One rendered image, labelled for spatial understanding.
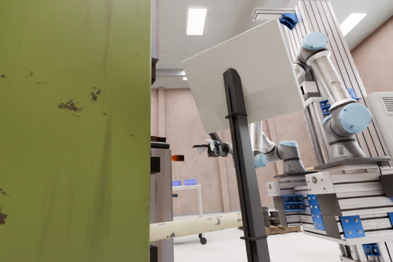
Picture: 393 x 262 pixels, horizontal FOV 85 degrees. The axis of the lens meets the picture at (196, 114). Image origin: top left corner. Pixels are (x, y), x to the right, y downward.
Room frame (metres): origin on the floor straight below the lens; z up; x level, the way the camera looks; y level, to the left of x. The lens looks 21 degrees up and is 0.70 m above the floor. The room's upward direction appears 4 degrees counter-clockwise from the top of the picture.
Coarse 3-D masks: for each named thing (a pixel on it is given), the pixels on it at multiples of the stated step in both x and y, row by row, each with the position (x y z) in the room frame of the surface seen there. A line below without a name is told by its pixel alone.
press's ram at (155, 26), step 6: (156, 0) 0.90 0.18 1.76; (156, 6) 0.90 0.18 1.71; (156, 12) 0.90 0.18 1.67; (156, 18) 0.90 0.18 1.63; (156, 24) 0.90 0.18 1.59; (156, 30) 0.90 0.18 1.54; (156, 36) 0.90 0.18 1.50; (156, 42) 0.90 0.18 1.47; (156, 48) 0.90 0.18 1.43; (156, 54) 0.90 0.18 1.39; (156, 60) 0.91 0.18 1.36
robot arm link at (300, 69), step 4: (296, 60) 1.05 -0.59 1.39; (296, 64) 1.04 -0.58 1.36; (300, 64) 1.04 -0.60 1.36; (304, 64) 1.03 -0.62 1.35; (296, 68) 1.05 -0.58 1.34; (300, 68) 1.05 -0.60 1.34; (304, 68) 1.05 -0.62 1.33; (308, 68) 1.05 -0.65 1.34; (296, 72) 1.05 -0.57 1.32; (300, 72) 1.06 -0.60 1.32; (304, 72) 1.06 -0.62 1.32; (300, 76) 1.08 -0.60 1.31
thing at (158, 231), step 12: (216, 216) 0.80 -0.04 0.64; (228, 216) 0.82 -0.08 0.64; (240, 216) 0.84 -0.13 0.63; (156, 228) 0.67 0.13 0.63; (168, 228) 0.69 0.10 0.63; (180, 228) 0.71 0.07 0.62; (192, 228) 0.73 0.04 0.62; (204, 228) 0.76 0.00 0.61; (216, 228) 0.79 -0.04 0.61; (228, 228) 0.82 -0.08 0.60; (156, 240) 0.68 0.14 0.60
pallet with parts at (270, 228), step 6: (264, 210) 4.60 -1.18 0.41; (264, 216) 4.47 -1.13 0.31; (270, 216) 5.12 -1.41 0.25; (276, 216) 5.03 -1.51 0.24; (264, 222) 4.49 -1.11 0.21; (270, 222) 4.75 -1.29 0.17; (276, 222) 4.54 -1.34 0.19; (240, 228) 5.42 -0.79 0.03; (270, 228) 4.47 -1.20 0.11; (276, 228) 4.50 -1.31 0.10; (282, 228) 4.53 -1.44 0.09; (288, 228) 4.56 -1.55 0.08; (294, 228) 4.58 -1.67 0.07; (300, 228) 4.61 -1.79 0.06; (282, 234) 4.47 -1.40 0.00
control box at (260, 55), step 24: (264, 24) 0.49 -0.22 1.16; (216, 48) 0.58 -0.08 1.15; (240, 48) 0.56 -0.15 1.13; (264, 48) 0.53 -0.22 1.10; (192, 72) 0.66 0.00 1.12; (216, 72) 0.63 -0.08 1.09; (240, 72) 0.60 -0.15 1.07; (264, 72) 0.57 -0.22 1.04; (288, 72) 0.55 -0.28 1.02; (216, 96) 0.67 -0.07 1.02; (264, 96) 0.61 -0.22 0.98; (288, 96) 0.59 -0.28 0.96; (216, 120) 0.72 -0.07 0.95
